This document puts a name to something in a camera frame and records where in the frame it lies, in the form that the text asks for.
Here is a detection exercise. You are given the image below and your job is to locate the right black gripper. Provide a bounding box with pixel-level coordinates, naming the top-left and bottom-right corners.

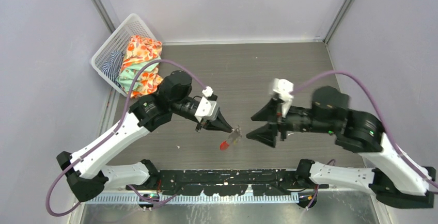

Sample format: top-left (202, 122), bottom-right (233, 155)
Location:
top-left (245, 95), bottom-right (334, 146)

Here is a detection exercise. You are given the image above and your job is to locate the red handled metal keyring holder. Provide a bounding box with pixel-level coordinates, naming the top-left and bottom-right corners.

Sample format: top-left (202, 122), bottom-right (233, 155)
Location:
top-left (220, 125), bottom-right (242, 151)

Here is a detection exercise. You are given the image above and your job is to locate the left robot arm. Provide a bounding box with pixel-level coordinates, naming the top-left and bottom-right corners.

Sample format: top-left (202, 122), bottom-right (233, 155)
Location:
top-left (57, 70), bottom-right (233, 202)

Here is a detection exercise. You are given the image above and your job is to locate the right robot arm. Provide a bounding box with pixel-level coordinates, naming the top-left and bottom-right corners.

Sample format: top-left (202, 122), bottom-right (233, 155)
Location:
top-left (246, 86), bottom-right (436, 209)

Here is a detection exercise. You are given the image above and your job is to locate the mint green cloth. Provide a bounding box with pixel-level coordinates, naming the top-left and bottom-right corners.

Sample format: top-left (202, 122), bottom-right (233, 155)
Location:
top-left (116, 56), bottom-right (161, 93)

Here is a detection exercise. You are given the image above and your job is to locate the orange floral cloth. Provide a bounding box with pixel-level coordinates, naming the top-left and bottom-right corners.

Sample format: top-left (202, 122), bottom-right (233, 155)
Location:
top-left (122, 35), bottom-right (163, 99)

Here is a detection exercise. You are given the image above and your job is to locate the blue striped cloth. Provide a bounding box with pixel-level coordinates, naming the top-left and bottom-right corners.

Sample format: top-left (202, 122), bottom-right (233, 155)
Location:
top-left (102, 51), bottom-right (124, 88)

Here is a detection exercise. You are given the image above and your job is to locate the white plastic basket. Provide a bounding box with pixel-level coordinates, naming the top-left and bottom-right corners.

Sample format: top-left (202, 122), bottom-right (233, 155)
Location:
top-left (90, 13), bottom-right (157, 97)

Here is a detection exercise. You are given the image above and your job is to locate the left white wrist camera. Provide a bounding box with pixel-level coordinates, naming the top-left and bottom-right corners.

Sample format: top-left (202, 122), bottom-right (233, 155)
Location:
top-left (195, 86), bottom-right (219, 122)

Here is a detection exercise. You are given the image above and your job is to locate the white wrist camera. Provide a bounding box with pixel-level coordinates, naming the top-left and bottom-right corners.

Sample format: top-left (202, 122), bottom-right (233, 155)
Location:
top-left (195, 86), bottom-right (219, 122)
top-left (270, 78), bottom-right (294, 118)

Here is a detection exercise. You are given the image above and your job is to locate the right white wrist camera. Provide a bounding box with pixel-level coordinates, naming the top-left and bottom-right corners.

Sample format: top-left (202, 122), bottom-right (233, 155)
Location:
top-left (270, 78), bottom-right (294, 118)

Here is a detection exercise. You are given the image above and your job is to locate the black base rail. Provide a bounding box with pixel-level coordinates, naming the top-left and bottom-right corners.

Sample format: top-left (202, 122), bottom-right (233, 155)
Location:
top-left (134, 169), bottom-right (316, 196)

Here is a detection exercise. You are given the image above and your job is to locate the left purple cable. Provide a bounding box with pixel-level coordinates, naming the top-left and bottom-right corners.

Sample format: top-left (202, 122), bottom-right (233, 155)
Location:
top-left (45, 59), bottom-right (208, 218)

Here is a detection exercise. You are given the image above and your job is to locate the purple cable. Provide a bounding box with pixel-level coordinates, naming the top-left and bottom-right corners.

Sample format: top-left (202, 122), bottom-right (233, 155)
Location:
top-left (291, 71), bottom-right (438, 190)
top-left (45, 59), bottom-right (208, 218)

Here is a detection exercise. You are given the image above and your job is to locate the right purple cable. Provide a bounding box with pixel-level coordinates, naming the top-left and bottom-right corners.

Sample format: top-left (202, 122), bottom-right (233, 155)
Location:
top-left (291, 71), bottom-right (438, 190)

